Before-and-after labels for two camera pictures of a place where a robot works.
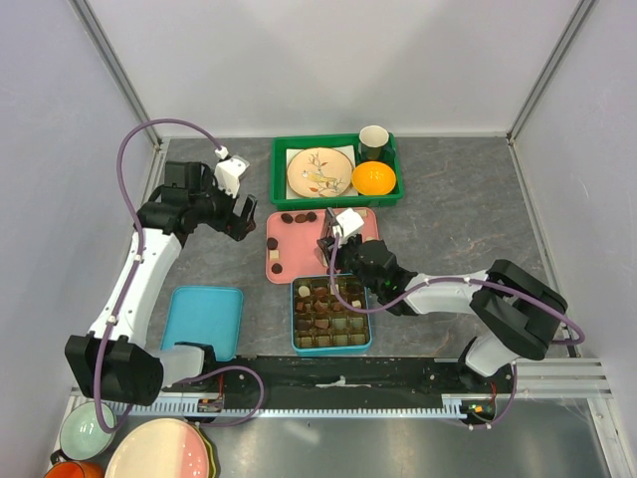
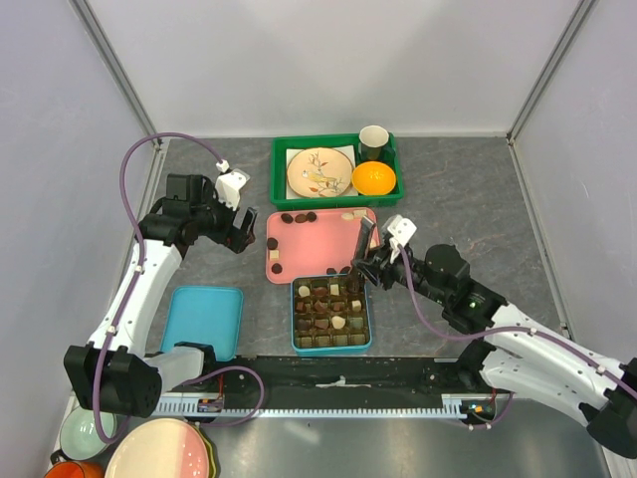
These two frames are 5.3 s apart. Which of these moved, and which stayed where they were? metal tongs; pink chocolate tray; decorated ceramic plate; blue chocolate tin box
Moved: metal tongs
Stayed: decorated ceramic plate; blue chocolate tin box; pink chocolate tray
